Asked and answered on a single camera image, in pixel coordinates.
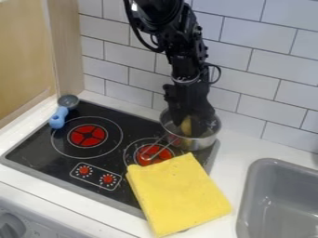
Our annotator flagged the yellow toy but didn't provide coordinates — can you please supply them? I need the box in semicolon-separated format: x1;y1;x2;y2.
179;115;194;137

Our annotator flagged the silver pot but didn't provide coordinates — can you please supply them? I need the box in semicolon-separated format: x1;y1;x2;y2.
138;107;224;162

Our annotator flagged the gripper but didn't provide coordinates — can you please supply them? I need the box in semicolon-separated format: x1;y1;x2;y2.
161;79;218;138

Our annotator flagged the toy sink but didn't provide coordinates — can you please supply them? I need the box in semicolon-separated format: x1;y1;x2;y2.
234;157;318;238

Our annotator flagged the blue handled silver scoop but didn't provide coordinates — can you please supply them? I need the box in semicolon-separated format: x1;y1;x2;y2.
46;94;81;130

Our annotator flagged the yellow cloth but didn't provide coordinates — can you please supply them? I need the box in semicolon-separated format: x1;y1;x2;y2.
124;152;234;238

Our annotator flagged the toy stove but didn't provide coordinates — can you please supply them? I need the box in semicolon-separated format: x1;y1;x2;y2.
0;99;221;219

